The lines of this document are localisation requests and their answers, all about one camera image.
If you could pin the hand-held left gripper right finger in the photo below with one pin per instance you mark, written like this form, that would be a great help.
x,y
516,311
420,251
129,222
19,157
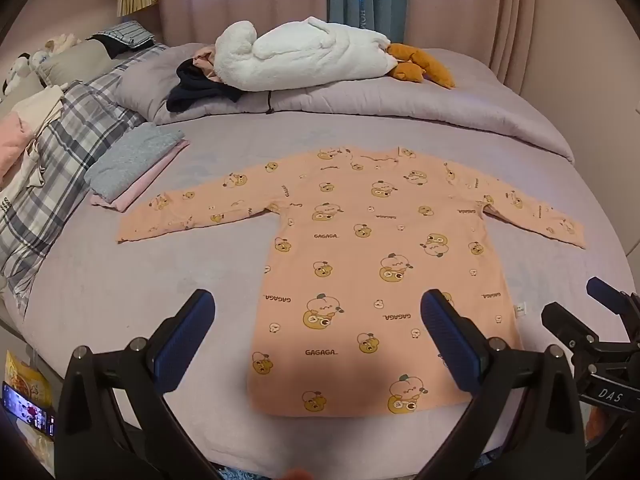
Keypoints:
x,y
450,345

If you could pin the white plush goose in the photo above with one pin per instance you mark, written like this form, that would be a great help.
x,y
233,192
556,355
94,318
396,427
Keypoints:
x,y
310,55

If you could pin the plaid quilt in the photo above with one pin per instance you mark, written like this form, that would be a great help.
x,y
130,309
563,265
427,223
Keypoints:
x,y
90,125

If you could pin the cream plush toy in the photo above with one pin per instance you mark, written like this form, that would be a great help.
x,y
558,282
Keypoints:
x,y
55,45

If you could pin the smartphone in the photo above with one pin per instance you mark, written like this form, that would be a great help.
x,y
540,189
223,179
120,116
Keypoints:
x,y
27,410

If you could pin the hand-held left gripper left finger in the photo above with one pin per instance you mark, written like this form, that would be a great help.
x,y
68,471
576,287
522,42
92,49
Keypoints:
x,y
185,345

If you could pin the pink fluffy garment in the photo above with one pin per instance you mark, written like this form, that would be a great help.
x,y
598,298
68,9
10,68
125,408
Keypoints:
x,y
12,140

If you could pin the lavender bed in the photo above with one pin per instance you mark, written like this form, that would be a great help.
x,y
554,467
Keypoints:
x,y
150,285

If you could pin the orange printed shirt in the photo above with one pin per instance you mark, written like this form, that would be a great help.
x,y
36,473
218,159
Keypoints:
x,y
350,260

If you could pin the yellow snack packet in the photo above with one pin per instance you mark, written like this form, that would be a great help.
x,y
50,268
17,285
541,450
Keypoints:
x,y
25,380

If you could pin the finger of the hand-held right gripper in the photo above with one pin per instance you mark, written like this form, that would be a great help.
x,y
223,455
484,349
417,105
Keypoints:
x,y
565,322
600,287

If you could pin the folded grey-blue towel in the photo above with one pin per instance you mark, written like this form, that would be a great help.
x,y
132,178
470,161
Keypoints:
x,y
130,160

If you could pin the white plush dog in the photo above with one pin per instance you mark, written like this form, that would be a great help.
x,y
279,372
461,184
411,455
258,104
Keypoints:
x,y
17,67

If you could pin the navy garment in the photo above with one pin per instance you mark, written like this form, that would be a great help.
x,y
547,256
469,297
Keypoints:
x,y
195,90

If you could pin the folded pink cloth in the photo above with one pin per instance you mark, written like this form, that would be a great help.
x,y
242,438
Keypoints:
x,y
145,185

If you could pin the lavender duvet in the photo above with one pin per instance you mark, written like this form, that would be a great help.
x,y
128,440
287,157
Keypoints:
x,y
350,105

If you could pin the beige pillow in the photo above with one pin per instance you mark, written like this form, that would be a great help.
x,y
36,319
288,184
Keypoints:
x,y
80,60

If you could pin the cream garment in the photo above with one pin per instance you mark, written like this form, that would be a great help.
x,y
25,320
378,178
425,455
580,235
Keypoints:
x,y
35,105

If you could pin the striped pillow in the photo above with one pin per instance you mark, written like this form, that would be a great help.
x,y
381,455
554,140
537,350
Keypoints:
x,y
125,34

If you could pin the pink drape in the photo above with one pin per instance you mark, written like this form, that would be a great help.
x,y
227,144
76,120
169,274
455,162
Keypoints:
x,y
475,5

